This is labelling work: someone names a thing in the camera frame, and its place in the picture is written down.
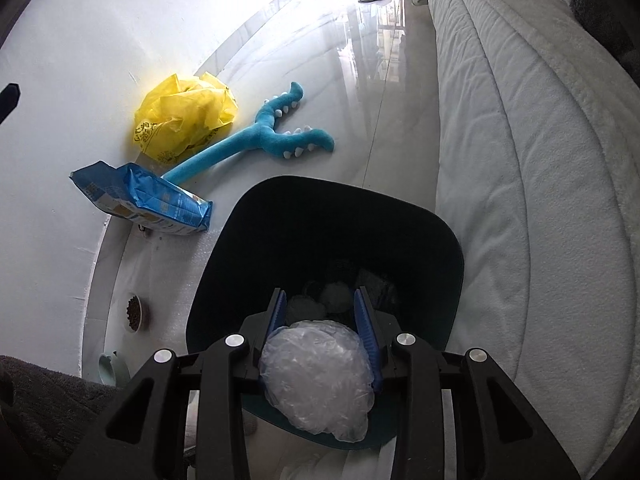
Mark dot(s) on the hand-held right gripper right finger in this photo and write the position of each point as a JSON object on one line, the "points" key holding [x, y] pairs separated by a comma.
{"points": [[362, 320]]}

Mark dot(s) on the blue plush toy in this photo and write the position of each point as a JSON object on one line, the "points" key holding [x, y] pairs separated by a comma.
{"points": [[260, 135]]}

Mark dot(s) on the blue foil packet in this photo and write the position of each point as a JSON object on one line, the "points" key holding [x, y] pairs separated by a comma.
{"points": [[145, 197]]}

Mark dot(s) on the small cream paper ball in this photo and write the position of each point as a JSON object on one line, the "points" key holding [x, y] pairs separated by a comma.
{"points": [[304, 306]]}

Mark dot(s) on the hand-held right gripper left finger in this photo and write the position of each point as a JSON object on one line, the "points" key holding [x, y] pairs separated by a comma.
{"points": [[276, 310]]}

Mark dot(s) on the pale green bowl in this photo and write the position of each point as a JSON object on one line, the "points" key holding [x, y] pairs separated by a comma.
{"points": [[112, 367]]}

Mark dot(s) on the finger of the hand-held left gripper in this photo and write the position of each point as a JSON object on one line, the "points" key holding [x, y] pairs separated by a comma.
{"points": [[9, 100]]}

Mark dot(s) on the clear plastic wrap ball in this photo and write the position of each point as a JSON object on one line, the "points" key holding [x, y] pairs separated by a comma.
{"points": [[315, 380]]}

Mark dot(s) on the person's dark fleece clothing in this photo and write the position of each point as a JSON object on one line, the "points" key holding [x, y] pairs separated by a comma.
{"points": [[45, 410]]}

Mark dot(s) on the pet food bowl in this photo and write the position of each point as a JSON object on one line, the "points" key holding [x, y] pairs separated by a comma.
{"points": [[135, 312]]}

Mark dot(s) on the white fluffy ball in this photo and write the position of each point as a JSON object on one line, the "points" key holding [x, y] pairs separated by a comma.
{"points": [[336, 295]]}

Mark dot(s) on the dark teal trash bin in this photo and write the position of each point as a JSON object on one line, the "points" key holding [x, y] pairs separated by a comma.
{"points": [[325, 230]]}

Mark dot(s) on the yellow plastic bag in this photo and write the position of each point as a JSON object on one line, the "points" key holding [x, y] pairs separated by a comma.
{"points": [[185, 115]]}

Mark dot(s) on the dark grey fleece blanket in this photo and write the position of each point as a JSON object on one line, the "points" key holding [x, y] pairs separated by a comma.
{"points": [[595, 15]]}

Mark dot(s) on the bed with pale fleece cover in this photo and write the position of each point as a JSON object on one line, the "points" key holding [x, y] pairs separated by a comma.
{"points": [[525, 185]]}

